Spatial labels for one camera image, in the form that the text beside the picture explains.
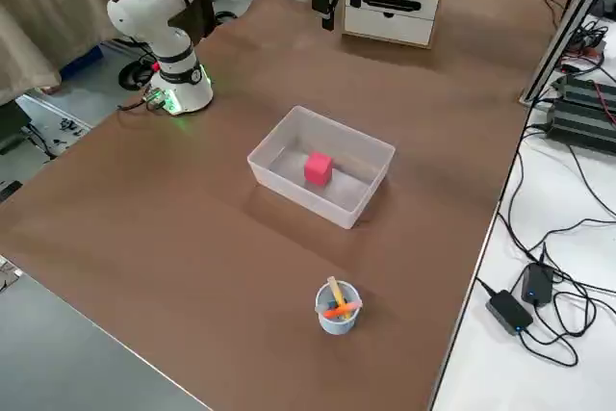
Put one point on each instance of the black adapter with blue light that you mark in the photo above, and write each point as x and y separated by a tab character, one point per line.
536	283
510	312

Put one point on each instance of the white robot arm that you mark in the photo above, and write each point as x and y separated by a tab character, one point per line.
149	11

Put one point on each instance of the white desk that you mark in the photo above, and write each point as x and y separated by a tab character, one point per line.
486	382

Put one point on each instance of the translucent blue pen cup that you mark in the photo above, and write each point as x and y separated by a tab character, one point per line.
337	326

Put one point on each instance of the grey side table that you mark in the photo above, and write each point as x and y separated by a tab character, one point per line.
58	358

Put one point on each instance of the black ribbed power supply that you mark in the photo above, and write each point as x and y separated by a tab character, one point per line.
577	127
584	91

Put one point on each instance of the beige curtain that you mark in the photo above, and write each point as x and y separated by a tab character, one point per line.
48	7

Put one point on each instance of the blue bin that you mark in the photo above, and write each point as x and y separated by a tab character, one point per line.
82	62

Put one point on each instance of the aluminium frame post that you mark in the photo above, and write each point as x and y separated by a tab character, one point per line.
563	31

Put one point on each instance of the black wheel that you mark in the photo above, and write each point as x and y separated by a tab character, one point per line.
129	75

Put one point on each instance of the green circuit board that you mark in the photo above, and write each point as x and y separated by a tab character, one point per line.
155	99

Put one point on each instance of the orange marker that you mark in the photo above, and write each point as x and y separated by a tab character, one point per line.
339	312

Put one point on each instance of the black case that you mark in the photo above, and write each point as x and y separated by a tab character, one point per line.
12	127

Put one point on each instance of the red bag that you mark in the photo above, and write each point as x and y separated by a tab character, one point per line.
317	168

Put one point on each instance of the yellow stick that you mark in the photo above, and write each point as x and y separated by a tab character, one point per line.
335	290

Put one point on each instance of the clear plastic box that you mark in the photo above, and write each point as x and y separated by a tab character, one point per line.
298	189

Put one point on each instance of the pale stick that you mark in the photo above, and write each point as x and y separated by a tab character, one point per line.
353	305

